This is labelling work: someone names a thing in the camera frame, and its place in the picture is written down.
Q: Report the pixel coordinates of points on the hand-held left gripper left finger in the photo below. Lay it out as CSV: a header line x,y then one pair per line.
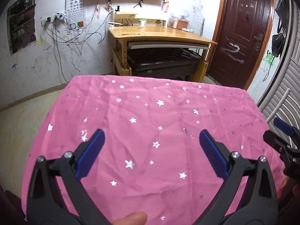
x,y
92,148

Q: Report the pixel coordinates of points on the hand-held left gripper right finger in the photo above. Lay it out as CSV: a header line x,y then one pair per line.
x,y
213,151

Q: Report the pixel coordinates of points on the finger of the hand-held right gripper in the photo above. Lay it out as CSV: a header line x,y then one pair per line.
x,y
273,137
282,124

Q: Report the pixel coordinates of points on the person's right hand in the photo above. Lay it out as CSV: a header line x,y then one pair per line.
x,y
283,187

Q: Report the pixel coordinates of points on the person's left hand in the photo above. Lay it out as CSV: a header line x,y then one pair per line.
x,y
131,218

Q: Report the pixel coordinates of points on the white slatted rack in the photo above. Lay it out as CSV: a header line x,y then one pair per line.
x,y
279,93

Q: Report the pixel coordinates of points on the pink star-print tablecloth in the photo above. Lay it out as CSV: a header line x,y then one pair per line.
x,y
145,126

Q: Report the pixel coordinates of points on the black hanging bags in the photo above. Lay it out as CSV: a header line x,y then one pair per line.
x,y
280,42

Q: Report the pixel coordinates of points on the dark brown door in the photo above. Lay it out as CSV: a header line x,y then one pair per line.
x,y
241,32

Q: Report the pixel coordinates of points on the black leather bench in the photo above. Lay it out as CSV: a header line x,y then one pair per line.
x,y
164,62

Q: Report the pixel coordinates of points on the grey keyboard tray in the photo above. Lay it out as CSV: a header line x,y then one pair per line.
x,y
168,44

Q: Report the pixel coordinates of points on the small white object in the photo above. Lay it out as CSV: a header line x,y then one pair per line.
x,y
188,30

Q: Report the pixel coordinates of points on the white desk lamp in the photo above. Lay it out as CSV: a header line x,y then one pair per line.
x,y
115,23

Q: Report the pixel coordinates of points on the wooden desk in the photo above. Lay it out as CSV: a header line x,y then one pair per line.
x,y
159,34

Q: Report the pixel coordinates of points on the white jar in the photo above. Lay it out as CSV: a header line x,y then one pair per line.
x,y
142,22

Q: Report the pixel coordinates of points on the white power strip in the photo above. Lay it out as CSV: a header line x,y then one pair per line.
x,y
55,18

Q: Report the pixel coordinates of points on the clear plastic container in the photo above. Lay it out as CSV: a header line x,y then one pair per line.
x,y
180,14

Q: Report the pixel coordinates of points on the eye chart poster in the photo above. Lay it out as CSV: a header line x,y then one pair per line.
x,y
76,7

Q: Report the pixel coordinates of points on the wall niche shelf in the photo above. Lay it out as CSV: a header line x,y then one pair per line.
x,y
22,21

